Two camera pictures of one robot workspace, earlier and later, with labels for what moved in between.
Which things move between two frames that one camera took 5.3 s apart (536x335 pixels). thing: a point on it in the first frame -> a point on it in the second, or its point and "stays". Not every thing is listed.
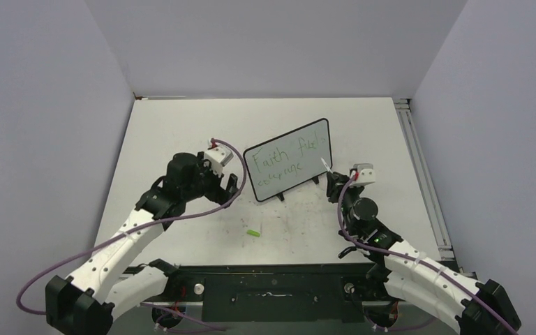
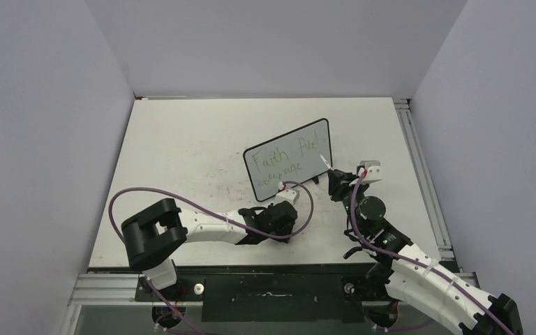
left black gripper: x=219 y=195 -> x=287 y=229
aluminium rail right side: x=424 y=179 stays
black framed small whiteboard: x=285 y=162 stays
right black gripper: x=337 y=185 stays
